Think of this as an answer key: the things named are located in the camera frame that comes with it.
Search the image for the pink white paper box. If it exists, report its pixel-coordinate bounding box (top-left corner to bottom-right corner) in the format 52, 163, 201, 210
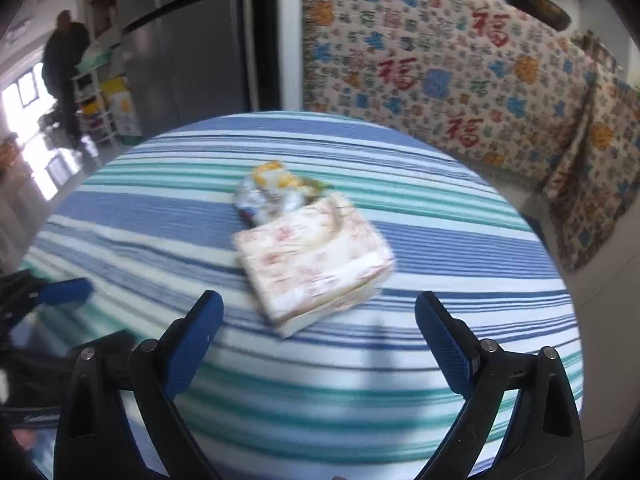
232, 192, 395, 338

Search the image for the white storage shelf rack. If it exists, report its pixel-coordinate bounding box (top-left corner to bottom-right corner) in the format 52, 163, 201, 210
72, 41, 117, 145

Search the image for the yellow cardboard box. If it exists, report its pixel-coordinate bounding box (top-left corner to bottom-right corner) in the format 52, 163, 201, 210
100, 76, 142, 138

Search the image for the striped blue teal tablecloth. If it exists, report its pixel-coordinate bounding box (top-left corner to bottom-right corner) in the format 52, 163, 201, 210
23, 112, 584, 479

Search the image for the yellow gold snack wrapper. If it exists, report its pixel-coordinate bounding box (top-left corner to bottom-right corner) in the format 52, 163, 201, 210
233, 160, 331, 226

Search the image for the person in dark clothes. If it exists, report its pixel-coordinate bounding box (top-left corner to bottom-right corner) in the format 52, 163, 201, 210
42, 10, 90, 150

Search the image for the grey refrigerator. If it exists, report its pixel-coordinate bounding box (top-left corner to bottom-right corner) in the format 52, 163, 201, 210
116, 0, 250, 138

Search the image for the patterned fu character cloth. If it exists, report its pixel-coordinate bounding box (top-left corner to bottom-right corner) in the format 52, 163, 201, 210
303, 0, 639, 270

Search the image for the black wok pan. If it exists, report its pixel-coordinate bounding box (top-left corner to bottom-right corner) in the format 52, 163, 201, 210
504, 0, 572, 32

